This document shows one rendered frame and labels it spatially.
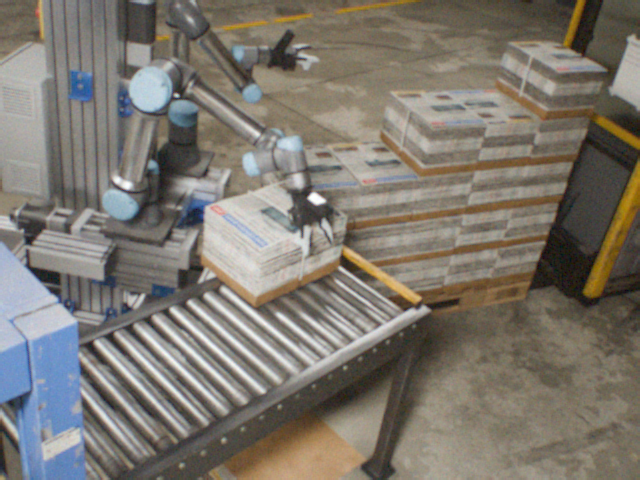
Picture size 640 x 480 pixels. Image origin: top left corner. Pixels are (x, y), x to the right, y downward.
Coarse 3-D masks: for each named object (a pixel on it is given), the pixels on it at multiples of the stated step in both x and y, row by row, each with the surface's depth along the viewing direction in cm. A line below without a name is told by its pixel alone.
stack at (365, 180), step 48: (336, 144) 333; (384, 144) 341; (336, 192) 300; (384, 192) 312; (432, 192) 325; (480, 192) 337; (384, 240) 328; (432, 240) 341; (480, 240) 355; (384, 288) 346; (432, 288) 361; (480, 288) 376
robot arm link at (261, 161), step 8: (264, 144) 229; (272, 144) 230; (248, 152) 227; (256, 152) 225; (264, 152) 224; (272, 152) 223; (248, 160) 225; (256, 160) 224; (264, 160) 223; (272, 160) 222; (248, 168) 225; (256, 168) 224; (264, 168) 224; (272, 168) 224
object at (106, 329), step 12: (216, 276) 243; (192, 288) 237; (204, 288) 237; (216, 288) 239; (168, 300) 230; (180, 300) 231; (132, 312) 223; (144, 312) 224; (156, 312) 225; (168, 312) 228; (108, 324) 217; (120, 324) 218; (132, 324) 219; (84, 336) 211; (96, 336) 212; (108, 336) 215; (132, 336) 222
